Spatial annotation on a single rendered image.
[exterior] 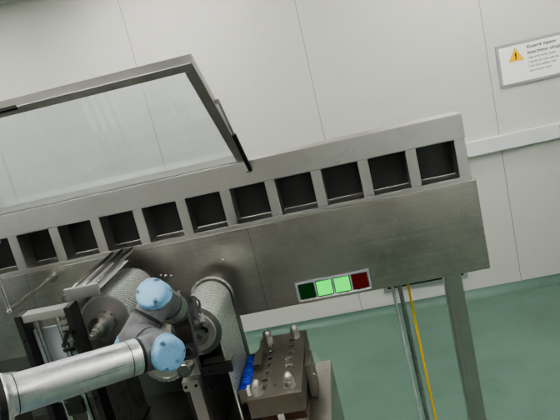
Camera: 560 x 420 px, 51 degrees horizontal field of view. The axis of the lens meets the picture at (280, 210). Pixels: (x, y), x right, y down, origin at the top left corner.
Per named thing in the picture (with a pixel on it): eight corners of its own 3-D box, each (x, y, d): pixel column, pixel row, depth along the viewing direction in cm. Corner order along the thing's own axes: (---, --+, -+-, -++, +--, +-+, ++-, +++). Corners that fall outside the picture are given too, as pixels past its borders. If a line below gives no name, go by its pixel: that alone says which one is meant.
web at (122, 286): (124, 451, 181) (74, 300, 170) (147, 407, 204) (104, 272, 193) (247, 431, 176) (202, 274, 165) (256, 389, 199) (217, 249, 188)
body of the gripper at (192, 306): (202, 302, 160) (187, 287, 150) (204, 332, 156) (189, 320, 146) (175, 307, 161) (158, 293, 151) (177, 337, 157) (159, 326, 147)
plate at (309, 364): (312, 397, 185) (304, 365, 183) (312, 380, 195) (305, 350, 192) (319, 395, 185) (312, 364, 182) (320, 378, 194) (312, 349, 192)
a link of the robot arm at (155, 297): (125, 302, 134) (144, 269, 137) (144, 315, 144) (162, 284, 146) (152, 316, 131) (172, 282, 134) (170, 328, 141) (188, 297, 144)
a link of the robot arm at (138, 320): (122, 359, 127) (148, 313, 130) (103, 347, 136) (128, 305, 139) (150, 374, 131) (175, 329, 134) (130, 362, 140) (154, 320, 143)
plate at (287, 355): (252, 418, 170) (246, 400, 168) (265, 352, 209) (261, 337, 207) (306, 410, 168) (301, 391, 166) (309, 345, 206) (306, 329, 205)
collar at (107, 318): (92, 341, 166) (85, 320, 165) (99, 331, 172) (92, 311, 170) (112, 337, 165) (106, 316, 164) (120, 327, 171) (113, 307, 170)
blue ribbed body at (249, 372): (239, 399, 174) (236, 388, 174) (248, 363, 195) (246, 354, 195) (250, 397, 174) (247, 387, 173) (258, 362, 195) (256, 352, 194)
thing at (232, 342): (235, 397, 173) (219, 341, 169) (246, 359, 196) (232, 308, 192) (237, 397, 173) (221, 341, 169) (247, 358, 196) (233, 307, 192)
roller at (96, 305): (91, 345, 173) (77, 302, 170) (120, 311, 197) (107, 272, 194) (136, 337, 171) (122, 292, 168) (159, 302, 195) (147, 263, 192)
